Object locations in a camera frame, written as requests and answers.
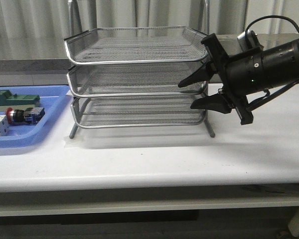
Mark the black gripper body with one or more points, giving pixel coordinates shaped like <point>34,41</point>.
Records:
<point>236,73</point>

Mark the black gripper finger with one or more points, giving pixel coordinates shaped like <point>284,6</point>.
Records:
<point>204,73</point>
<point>216,102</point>

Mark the silver mesh tray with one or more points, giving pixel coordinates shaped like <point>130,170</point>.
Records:
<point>135,45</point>
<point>110,112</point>
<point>133,79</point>

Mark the red emergency stop button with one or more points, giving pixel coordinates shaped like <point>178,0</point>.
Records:
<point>30,115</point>

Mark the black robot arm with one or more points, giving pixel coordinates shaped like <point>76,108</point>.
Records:
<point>276,71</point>

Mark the blue plastic tray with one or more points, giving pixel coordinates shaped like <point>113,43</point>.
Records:
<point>53,98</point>

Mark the dark grey back counter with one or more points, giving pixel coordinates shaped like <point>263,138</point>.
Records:
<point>33,61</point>

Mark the green terminal block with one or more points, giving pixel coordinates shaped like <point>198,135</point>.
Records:
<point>17,101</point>

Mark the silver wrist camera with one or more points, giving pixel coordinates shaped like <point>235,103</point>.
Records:
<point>249,41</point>

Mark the silver wire rack frame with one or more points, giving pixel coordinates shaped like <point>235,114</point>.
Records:
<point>76,28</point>

